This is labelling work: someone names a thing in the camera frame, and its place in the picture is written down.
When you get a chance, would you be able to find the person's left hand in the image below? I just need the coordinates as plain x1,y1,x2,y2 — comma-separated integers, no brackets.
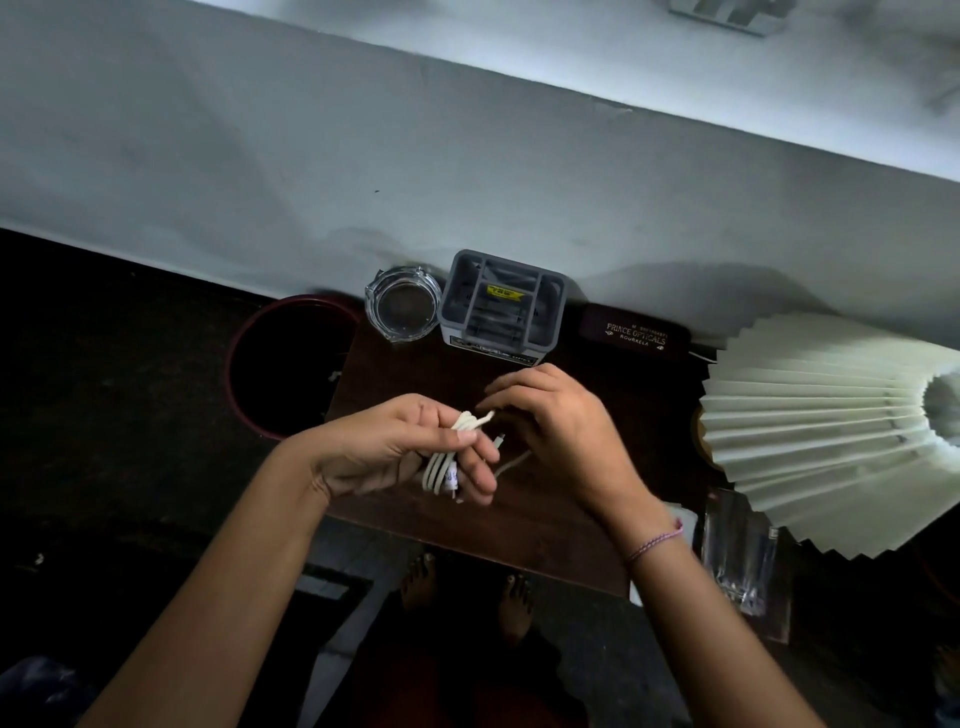
312,393,501,507

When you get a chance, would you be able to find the person's right hand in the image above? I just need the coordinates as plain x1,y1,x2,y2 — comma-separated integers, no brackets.
475,363,663,528

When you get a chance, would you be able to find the white cable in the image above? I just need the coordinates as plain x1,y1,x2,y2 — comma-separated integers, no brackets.
421,408,535,504

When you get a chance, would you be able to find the person's right forearm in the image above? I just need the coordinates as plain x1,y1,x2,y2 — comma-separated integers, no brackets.
606,491,826,728

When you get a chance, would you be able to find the person's left forearm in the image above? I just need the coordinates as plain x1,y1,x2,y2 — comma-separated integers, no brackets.
78,442,335,728

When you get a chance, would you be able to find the grey plastic desk organizer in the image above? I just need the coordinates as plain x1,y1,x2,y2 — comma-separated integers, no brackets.
438,249,571,369

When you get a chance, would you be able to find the clear glass ashtray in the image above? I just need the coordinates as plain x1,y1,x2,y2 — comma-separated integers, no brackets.
364,265,444,345

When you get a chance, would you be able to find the dark brown glasses case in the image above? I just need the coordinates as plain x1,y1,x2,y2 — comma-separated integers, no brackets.
581,303,693,363

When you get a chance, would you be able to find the dark red round bin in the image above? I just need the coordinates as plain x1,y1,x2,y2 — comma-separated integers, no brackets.
225,294,364,442

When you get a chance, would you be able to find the person's left foot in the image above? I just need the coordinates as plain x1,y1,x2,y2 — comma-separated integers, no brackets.
399,553,439,610

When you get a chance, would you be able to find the person's foot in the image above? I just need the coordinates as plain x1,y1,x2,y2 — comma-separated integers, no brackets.
399,553,439,610
498,573,537,648

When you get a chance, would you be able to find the round wooden lamp base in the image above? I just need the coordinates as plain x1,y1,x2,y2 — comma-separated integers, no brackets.
689,405,727,472

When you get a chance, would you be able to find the person's right foot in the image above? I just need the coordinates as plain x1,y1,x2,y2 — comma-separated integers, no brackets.
498,573,537,648

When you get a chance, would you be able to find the white pleated lamp shade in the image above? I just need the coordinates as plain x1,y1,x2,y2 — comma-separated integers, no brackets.
697,311,960,560

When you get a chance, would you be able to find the grey window vent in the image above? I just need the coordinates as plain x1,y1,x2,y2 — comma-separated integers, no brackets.
667,0,798,38

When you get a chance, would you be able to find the pink thread bracelet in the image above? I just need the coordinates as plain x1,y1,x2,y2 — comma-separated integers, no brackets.
624,517,685,565

